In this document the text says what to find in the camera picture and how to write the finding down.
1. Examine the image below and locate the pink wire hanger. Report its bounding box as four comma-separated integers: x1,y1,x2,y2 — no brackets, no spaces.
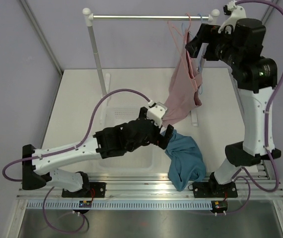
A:
167,20,198,92

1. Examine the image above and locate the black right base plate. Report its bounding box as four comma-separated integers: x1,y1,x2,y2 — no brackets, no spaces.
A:
188,182,238,198

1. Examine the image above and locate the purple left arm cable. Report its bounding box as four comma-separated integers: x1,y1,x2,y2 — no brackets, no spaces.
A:
2,88,152,182

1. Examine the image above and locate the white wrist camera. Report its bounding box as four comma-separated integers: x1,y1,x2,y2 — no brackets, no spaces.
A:
146,100,168,128
218,0,246,33

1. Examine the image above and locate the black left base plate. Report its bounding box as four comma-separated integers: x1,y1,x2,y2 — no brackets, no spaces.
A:
62,182,106,198

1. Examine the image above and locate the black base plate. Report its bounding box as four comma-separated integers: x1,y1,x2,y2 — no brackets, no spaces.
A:
62,182,106,198
188,182,238,198

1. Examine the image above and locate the blue wire hanger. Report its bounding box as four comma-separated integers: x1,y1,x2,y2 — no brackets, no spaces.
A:
181,13,205,95

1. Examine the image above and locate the white slotted cable duct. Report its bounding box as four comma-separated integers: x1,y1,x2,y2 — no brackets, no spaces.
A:
26,200,212,210

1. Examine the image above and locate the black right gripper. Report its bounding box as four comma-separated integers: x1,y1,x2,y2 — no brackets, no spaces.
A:
185,24,242,68

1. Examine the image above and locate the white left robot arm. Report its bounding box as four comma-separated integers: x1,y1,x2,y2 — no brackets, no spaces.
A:
22,103,174,198

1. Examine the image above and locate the white clothes rack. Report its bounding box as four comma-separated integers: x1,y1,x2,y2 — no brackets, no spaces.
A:
82,7,221,127

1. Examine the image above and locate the pink tank top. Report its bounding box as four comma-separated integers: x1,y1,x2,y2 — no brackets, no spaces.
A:
161,28,204,127

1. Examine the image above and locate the blue tank top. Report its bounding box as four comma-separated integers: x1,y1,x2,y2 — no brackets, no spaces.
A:
165,131,207,191

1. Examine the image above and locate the aluminium mounting rail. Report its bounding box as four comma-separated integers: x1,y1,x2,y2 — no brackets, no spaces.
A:
16,162,283,200

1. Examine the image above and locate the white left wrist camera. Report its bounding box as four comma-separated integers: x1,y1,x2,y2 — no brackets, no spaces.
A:
146,100,168,128

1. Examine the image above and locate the translucent white plastic basket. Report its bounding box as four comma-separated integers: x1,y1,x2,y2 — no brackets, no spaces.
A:
98,107,153,172

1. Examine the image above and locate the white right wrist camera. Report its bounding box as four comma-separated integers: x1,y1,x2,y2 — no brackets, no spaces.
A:
218,0,246,33

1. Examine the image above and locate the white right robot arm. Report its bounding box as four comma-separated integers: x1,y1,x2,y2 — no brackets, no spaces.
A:
185,18,282,198

